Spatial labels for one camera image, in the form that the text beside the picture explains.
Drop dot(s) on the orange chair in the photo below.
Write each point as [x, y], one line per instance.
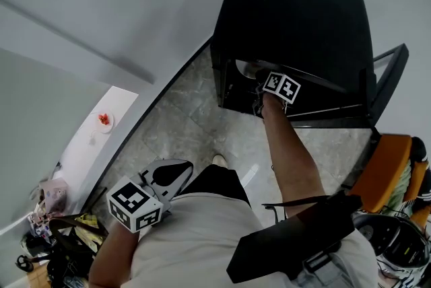
[384, 169]

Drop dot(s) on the small plate with red fruit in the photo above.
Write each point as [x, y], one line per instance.
[105, 120]

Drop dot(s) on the person's left forearm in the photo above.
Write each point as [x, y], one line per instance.
[111, 256]

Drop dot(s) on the black chest-mounted device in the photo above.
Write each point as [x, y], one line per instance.
[289, 239]

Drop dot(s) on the person's beige shirt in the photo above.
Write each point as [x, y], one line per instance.
[195, 239]

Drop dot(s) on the black mini fridge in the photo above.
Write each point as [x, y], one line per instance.
[296, 21]

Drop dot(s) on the person's black shorts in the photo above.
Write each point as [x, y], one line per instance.
[215, 182]

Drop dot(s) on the person's light shoe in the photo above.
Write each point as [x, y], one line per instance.
[220, 159]

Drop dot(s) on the pink patterned bag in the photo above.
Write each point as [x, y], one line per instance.
[55, 194]

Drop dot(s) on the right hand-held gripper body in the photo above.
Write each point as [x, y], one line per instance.
[281, 86]

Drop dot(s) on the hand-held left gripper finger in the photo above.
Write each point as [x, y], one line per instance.
[170, 175]

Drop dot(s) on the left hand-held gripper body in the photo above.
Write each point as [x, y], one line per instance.
[133, 204]

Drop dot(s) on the person's right forearm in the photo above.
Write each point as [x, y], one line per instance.
[291, 159]

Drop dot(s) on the pale green striped cushion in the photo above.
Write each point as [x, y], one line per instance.
[401, 187]

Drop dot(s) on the yellow checked cloth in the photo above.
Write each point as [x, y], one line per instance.
[88, 224]

